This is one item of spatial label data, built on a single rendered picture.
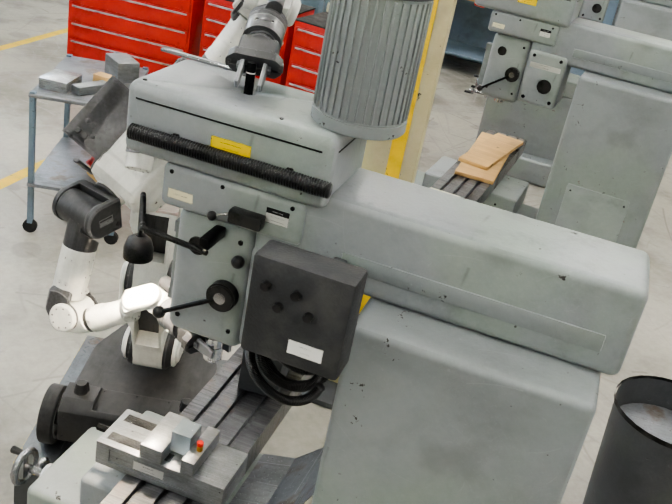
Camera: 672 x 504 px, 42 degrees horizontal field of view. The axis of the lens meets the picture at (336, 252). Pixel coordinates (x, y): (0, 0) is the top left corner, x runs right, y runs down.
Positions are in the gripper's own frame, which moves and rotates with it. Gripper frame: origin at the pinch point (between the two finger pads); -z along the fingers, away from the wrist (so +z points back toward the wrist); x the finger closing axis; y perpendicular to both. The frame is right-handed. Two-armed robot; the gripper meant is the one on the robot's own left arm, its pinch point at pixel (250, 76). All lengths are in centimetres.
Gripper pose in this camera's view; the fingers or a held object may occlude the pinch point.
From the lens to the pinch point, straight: 191.7
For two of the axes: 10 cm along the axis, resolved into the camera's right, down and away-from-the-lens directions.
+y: 1.1, -5.4, -8.4
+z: 1.7, -8.2, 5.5
